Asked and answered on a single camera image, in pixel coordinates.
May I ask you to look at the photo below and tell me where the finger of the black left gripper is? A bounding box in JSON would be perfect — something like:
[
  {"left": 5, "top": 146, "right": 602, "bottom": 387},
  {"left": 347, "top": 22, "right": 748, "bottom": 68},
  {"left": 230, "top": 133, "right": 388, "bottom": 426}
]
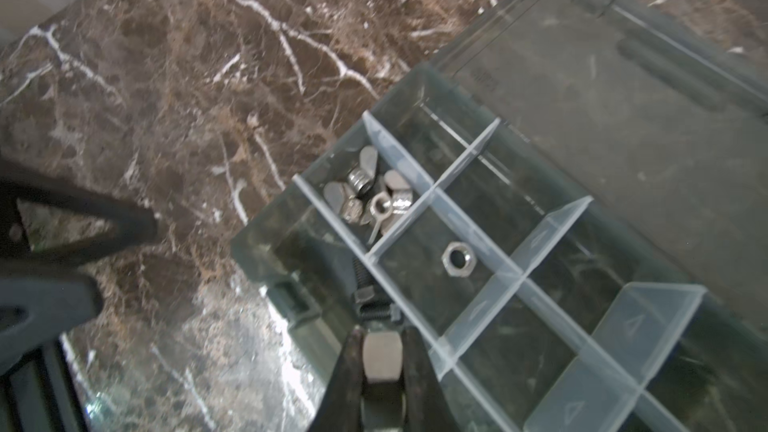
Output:
[
  {"left": 1, "top": 158, "right": 158, "bottom": 264},
  {"left": 1, "top": 275, "right": 103, "bottom": 366}
]

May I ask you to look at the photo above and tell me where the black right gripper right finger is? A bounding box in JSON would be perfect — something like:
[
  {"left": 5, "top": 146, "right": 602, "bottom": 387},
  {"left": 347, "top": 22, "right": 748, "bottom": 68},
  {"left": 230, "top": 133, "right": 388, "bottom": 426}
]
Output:
[{"left": 401, "top": 326, "right": 459, "bottom": 432}]

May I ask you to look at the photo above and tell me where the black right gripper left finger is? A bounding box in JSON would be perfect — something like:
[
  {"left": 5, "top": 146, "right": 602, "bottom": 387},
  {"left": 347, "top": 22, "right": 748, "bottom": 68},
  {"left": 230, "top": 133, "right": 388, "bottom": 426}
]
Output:
[{"left": 307, "top": 326, "right": 366, "bottom": 432}]

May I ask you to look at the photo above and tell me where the black hex bolt in box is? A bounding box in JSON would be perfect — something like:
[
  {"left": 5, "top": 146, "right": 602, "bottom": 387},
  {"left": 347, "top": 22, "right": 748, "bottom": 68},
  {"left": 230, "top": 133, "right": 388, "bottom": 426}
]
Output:
[{"left": 351, "top": 258, "right": 394, "bottom": 322}]

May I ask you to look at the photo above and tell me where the silver hex nut in box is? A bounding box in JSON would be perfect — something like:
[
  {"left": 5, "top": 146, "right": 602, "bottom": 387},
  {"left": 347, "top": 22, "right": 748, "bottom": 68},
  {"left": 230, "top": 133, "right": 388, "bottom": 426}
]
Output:
[{"left": 441, "top": 241, "right": 477, "bottom": 278}]

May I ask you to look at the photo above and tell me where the silver wing nut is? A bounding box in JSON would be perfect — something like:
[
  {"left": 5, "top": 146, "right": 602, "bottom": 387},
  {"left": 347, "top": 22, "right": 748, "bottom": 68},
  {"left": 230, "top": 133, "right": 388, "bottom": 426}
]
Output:
[{"left": 323, "top": 145, "right": 378, "bottom": 224}]

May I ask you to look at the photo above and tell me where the clear plastic organizer box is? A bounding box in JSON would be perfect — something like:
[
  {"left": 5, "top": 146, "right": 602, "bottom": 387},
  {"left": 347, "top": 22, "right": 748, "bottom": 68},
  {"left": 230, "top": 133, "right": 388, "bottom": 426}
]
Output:
[{"left": 231, "top": 0, "right": 767, "bottom": 431}]

